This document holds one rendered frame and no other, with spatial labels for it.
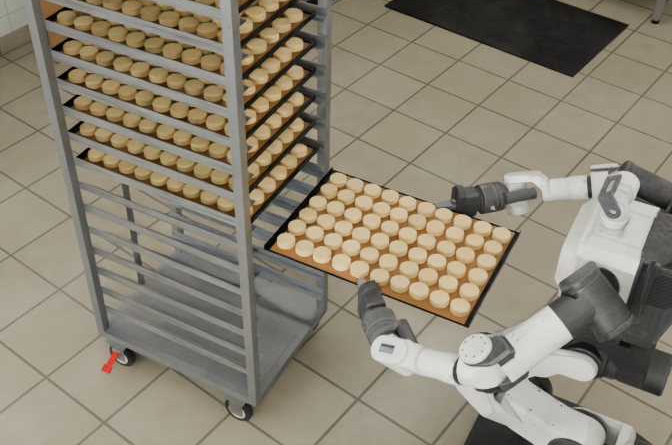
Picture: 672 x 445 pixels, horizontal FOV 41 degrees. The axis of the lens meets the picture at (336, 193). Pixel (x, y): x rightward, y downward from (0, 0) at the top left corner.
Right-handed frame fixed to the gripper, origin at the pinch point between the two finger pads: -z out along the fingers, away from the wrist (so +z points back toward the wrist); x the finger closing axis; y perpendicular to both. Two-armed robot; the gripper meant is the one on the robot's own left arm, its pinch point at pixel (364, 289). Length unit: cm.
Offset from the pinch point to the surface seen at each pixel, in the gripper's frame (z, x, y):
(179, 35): -36, 61, 37
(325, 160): -54, 2, -5
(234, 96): -22, 51, 27
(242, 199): -21.7, 19.2, 26.7
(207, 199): -38, 8, 34
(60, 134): -65, 18, 70
